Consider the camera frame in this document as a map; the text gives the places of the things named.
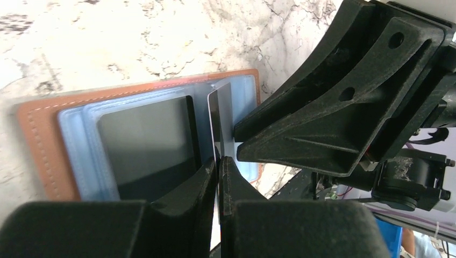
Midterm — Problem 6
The bystander hand in background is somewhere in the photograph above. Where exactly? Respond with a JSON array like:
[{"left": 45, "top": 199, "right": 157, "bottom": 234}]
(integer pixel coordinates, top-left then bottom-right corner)
[{"left": 400, "top": 228, "right": 416, "bottom": 258}]

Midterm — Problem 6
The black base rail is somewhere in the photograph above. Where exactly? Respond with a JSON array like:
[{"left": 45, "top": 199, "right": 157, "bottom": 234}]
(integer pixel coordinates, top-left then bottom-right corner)
[{"left": 270, "top": 169, "right": 318, "bottom": 200}]

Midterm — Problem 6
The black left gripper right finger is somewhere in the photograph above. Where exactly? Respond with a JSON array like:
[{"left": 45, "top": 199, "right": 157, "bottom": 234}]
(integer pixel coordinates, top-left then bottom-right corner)
[{"left": 219, "top": 156, "right": 389, "bottom": 257}]

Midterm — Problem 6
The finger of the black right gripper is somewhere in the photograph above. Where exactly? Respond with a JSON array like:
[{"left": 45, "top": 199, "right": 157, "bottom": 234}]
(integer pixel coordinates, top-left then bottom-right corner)
[{"left": 234, "top": 1, "right": 454, "bottom": 177}]

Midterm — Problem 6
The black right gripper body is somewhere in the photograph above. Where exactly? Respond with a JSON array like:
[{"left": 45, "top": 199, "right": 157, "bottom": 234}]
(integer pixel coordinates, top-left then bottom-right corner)
[{"left": 334, "top": 35, "right": 455, "bottom": 211}]

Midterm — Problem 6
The blue plastic box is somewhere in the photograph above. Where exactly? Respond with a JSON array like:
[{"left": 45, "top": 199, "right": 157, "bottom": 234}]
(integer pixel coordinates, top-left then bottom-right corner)
[{"left": 375, "top": 218, "right": 403, "bottom": 258}]

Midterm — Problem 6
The grey card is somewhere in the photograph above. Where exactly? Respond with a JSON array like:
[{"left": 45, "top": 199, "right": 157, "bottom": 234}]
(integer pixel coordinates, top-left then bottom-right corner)
[{"left": 207, "top": 82, "right": 236, "bottom": 168}]

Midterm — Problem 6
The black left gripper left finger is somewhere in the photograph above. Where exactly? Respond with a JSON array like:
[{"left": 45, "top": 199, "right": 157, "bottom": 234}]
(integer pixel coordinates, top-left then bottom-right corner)
[{"left": 1, "top": 159, "right": 217, "bottom": 257}]

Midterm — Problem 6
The brown leather card holder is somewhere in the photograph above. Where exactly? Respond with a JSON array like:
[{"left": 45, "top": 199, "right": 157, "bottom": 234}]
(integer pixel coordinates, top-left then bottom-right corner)
[{"left": 17, "top": 69, "right": 260, "bottom": 201}]

